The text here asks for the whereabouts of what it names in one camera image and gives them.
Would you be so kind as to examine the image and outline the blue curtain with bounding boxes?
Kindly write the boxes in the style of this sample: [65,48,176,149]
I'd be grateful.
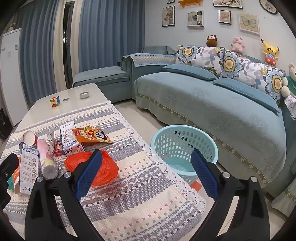
[79,0,146,73]
[20,0,58,105]

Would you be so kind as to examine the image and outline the red printed box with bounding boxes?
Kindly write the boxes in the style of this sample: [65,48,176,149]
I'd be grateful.
[53,139,70,157]

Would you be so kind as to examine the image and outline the blue fabric sofa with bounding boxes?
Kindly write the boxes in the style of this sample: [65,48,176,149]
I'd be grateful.
[72,45,296,209]

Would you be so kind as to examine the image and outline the pink pig plush toy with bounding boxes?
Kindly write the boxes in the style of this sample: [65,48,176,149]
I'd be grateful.
[231,36,246,53]

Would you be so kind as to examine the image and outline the yellow plush toy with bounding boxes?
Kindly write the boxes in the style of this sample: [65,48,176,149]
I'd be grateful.
[261,39,280,66]

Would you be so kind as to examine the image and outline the white printed box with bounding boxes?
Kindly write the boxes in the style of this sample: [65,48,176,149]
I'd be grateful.
[59,121,85,152]

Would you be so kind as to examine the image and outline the pink cylindrical can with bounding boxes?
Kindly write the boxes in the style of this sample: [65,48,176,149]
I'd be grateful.
[37,137,59,179]

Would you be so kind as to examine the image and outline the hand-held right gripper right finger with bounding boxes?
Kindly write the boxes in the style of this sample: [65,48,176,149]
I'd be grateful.
[191,149,270,241]

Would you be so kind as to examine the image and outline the silver blister pack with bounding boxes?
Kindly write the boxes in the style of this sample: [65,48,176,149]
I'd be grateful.
[46,130,55,149]

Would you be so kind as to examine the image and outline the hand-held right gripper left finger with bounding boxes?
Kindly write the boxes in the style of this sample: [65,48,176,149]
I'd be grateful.
[24,149,104,241]

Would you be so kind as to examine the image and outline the orange plastic bag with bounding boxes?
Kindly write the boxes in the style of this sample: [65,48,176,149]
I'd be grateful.
[64,149,119,187]

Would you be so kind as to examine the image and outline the small dark picture frame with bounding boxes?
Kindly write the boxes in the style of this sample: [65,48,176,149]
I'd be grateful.
[218,10,232,24]

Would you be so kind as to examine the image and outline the white collage picture frame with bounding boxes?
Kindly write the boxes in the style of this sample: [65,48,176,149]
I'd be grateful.
[187,11,204,29]

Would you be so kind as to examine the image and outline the black guitar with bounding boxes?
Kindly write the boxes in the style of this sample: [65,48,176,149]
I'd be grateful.
[0,108,12,139]

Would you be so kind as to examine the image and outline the orange snack bag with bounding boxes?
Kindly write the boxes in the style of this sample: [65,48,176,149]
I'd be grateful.
[72,126,114,145]

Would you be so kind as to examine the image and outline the orange paper scrap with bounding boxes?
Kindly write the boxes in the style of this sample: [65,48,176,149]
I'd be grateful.
[190,181,203,193]

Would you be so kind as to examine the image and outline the orange teal packet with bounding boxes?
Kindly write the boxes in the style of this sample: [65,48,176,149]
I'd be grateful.
[7,156,22,195]

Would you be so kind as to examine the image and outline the white milk carton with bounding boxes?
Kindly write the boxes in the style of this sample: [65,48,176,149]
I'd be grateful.
[18,142,39,194]

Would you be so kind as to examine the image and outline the wide floral picture frame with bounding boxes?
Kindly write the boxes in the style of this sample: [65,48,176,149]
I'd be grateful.
[213,0,243,9]

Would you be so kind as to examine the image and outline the striped woven tablecloth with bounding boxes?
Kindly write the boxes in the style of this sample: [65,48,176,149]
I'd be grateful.
[0,101,206,241]

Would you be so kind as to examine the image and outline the butterfly picture frame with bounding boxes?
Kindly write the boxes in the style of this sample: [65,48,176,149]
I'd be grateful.
[239,12,260,35]

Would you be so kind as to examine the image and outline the floral pillow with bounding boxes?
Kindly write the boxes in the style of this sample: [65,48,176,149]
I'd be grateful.
[175,45,226,70]
[220,50,266,90]
[259,62,288,100]

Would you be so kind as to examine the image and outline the white refrigerator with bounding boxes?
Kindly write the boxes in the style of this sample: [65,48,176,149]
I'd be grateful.
[0,28,29,127]

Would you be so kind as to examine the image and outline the tall dark picture frame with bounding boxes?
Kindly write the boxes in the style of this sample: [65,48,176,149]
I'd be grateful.
[162,6,175,27]

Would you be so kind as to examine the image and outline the light blue plastic basket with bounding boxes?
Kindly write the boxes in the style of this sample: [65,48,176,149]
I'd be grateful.
[150,124,219,183]

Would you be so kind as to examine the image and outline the white bunny plush toy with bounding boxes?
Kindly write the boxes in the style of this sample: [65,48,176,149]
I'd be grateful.
[281,62,296,98]

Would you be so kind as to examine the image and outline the blue cushion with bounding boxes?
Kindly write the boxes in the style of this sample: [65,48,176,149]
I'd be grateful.
[161,64,218,81]
[212,78,281,114]

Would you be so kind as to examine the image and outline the red paper cup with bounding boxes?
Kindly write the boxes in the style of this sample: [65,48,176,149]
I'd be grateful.
[23,130,38,146]

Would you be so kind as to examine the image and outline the brown monkey plush toy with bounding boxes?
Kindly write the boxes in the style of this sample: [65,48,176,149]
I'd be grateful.
[206,35,220,47]

